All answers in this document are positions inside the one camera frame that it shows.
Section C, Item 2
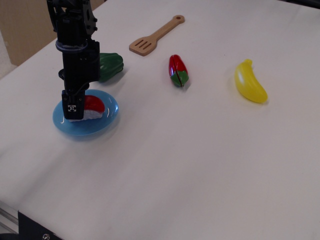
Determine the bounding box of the light blue plastic plate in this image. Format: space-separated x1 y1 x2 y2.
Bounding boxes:
52 89 119 136

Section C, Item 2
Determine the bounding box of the wooden slotted spatula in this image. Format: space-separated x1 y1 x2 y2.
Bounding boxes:
129 15 185 57

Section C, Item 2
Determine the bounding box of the red and green toy pepper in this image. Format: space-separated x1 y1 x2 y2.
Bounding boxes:
168 54 189 87

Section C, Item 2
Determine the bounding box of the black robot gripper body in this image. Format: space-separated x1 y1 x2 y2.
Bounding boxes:
47 0 100 96

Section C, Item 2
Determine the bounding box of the black metal corner bracket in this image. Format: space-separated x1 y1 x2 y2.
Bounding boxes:
18 211 62 240

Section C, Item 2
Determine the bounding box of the green toy bell pepper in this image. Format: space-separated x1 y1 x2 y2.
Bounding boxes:
98 52 124 83

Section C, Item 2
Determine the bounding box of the yellow toy banana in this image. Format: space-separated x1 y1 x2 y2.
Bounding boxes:
234 59 268 104

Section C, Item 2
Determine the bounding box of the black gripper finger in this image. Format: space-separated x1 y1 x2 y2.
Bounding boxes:
61 90 85 120

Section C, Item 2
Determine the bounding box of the silver aluminium table rail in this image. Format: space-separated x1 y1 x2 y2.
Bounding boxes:
0 201 19 234

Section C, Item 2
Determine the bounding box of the red and white toy sushi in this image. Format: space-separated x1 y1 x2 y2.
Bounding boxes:
69 95 105 122

